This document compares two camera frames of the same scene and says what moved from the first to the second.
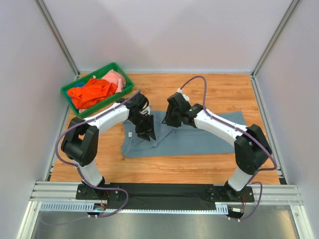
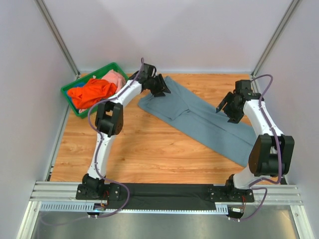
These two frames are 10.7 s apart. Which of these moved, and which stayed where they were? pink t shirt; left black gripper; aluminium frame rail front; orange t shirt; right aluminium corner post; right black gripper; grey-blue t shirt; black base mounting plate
Moved: left black gripper; grey-blue t shirt; right black gripper
Stayed: black base mounting plate; aluminium frame rail front; right aluminium corner post; pink t shirt; orange t shirt
